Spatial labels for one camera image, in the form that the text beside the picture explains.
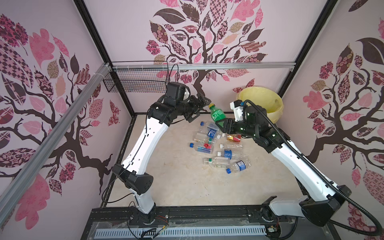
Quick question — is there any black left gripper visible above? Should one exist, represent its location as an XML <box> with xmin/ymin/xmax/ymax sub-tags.
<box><xmin>175</xmin><ymin>91</ymin><xmax>211</xmax><ymax>122</ymax></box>

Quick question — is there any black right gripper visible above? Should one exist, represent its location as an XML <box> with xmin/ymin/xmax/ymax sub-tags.
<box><xmin>215</xmin><ymin>117</ymin><xmax>257</xmax><ymax>140</ymax></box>

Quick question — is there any clear bottle green cap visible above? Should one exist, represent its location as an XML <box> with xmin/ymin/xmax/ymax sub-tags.
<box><xmin>203</xmin><ymin>157</ymin><xmax>231</xmax><ymax>168</ymax></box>
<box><xmin>193</xmin><ymin>133</ymin><xmax>215</xmax><ymax>145</ymax></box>

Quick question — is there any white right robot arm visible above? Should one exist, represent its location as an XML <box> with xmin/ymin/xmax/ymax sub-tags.
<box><xmin>209</xmin><ymin>101</ymin><xmax>346</xmax><ymax>227</ymax></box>

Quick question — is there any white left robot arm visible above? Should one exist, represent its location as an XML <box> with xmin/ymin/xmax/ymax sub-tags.
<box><xmin>113</xmin><ymin>94</ymin><xmax>211</xmax><ymax>215</ymax></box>

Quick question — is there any cream bin yellow bag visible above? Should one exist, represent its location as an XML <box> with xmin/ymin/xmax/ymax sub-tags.
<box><xmin>237</xmin><ymin>87</ymin><xmax>284</xmax><ymax>124</ymax></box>

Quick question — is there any red yellow label bottle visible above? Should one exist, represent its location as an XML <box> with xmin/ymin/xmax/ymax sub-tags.
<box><xmin>222</xmin><ymin>134</ymin><xmax>242</xmax><ymax>143</ymax></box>

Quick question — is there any clear bottle pale blue label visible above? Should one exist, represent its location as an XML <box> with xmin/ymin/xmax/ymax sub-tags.
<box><xmin>200</xmin><ymin>122</ymin><xmax>220</xmax><ymax>138</ymax></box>

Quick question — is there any clear crushed bottle white cap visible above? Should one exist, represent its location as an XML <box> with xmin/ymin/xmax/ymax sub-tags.
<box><xmin>220</xmin><ymin>142</ymin><xmax>243</xmax><ymax>150</ymax></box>

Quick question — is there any Fiji bottle red flower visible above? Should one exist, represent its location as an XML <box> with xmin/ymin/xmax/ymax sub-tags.
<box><xmin>189</xmin><ymin>142</ymin><xmax>214</xmax><ymax>154</ymax></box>

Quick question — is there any bottle blue label white cap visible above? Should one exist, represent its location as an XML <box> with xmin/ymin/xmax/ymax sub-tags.
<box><xmin>217</xmin><ymin>149</ymin><xmax>245</xmax><ymax>160</ymax></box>

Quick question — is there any small bottle blue cap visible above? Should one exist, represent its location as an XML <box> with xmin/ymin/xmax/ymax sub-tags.
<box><xmin>226</xmin><ymin>159</ymin><xmax>251</xmax><ymax>174</ymax></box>

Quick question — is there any white vent strip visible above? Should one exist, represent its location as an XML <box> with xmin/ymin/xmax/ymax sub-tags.
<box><xmin>93</xmin><ymin>226</ymin><xmax>267</xmax><ymax>240</ymax></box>

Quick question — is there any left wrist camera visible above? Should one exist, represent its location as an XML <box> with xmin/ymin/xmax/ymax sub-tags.
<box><xmin>165</xmin><ymin>82</ymin><xmax>191</xmax><ymax>103</ymax></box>

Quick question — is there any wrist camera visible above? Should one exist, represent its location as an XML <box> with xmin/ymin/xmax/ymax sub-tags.
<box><xmin>230</xmin><ymin>100</ymin><xmax>244</xmax><ymax>122</ymax></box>
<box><xmin>165</xmin><ymin>82</ymin><xmax>191</xmax><ymax>103</ymax></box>

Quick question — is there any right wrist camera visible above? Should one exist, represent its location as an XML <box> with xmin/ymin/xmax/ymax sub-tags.
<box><xmin>230</xmin><ymin>100</ymin><xmax>244</xmax><ymax>122</ymax></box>

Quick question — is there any black wire basket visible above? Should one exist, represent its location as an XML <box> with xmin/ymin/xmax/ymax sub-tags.
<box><xmin>103</xmin><ymin>60</ymin><xmax>171</xmax><ymax>93</ymax></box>

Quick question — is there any aluminium rail back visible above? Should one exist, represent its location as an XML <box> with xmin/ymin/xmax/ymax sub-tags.
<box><xmin>113</xmin><ymin>62</ymin><xmax>296</xmax><ymax>71</ymax></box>

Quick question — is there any aluminium rail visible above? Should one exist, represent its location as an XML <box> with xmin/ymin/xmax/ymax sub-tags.
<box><xmin>113</xmin><ymin>62</ymin><xmax>296</xmax><ymax>71</ymax></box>
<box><xmin>1</xmin><ymin>63</ymin><xmax>111</xmax><ymax>224</ymax></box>

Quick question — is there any black base frame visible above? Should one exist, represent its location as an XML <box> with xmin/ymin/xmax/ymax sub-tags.
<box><xmin>81</xmin><ymin>205</ymin><xmax>340</xmax><ymax>240</ymax></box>

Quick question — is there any black corrugated cable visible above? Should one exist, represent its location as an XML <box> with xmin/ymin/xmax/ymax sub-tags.
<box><xmin>242</xmin><ymin>99</ymin><xmax>384</xmax><ymax>237</ymax></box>

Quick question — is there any aluminium rail left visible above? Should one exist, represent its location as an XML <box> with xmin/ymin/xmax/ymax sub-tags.
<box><xmin>1</xmin><ymin>63</ymin><xmax>111</xmax><ymax>224</ymax></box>

